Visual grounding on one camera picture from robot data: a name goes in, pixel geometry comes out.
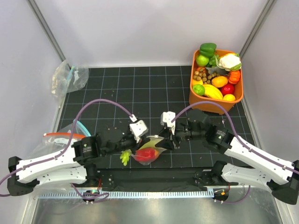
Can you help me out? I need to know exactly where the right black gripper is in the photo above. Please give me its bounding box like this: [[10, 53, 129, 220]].
[[155, 123, 204, 151]]

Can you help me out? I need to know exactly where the green celery stalk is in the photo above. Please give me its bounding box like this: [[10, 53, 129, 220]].
[[119, 140, 159, 167]]

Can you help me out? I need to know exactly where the red bell pepper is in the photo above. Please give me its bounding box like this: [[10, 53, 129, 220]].
[[135, 147, 154, 163]]

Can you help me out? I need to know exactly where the clear polka dot zip bag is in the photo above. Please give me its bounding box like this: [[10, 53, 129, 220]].
[[131, 135, 166, 166]]

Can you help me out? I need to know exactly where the red tomato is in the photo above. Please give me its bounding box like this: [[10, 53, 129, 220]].
[[154, 149, 160, 160]]

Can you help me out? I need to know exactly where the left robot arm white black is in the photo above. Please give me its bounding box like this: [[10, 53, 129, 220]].
[[7, 124, 147, 196]]

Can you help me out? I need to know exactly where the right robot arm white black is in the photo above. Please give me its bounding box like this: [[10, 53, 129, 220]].
[[157, 109, 299, 205]]

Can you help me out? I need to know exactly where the clear bag orange zipper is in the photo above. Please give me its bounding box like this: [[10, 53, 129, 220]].
[[27, 133, 71, 159]]

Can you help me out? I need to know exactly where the clear bag blue zipper back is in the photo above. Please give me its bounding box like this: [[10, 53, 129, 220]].
[[51, 60, 89, 104]]

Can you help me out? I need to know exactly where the yellow banana bunch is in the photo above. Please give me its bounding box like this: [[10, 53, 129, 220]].
[[203, 84, 223, 100]]

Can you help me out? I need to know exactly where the yellow lemon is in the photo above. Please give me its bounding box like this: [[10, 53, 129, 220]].
[[223, 94, 236, 102]]

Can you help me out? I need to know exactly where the yellow orange mango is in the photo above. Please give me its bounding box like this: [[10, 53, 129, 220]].
[[212, 76, 228, 88]]

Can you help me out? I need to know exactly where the red apple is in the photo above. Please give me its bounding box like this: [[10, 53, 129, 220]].
[[221, 83, 235, 96]]

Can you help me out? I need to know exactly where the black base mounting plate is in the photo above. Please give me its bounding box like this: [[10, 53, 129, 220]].
[[75, 168, 238, 192]]

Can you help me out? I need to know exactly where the small orange pumpkin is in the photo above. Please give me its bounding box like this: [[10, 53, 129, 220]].
[[228, 70, 241, 84]]

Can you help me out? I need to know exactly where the green grape bunch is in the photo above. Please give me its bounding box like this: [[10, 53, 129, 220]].
[[209, 54, 219, 67]]

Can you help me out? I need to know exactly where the white cauliflower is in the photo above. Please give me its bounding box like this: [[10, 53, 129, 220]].
[[218, 53, 242, 71]]

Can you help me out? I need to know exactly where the green bell pepper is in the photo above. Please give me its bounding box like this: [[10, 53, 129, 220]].
[[199, 43, 217, 58]]

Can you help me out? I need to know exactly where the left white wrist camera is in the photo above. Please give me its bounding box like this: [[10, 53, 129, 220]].
[[129, 114, 148, 143]]

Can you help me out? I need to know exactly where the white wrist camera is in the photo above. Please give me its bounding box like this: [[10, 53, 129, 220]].
[[129, 114, 148, 143], [160, 111, 176, 135]]

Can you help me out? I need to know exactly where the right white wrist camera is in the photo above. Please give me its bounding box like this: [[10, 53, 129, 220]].
[[160, 111, 176, 135]]

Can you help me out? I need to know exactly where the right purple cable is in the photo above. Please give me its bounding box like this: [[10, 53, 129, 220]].
[[170, 100, 299, 205]]

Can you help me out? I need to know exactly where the purple cable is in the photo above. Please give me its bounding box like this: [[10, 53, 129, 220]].
[[170, 100, 299, 205], [0, 98, 137, 198]]

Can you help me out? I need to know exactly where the slotted cable duct rail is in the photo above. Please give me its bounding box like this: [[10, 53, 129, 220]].
[[39, 189, 214, 199]]

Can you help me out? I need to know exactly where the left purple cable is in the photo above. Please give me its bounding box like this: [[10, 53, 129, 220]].
[[0, 98, 137, 198]]

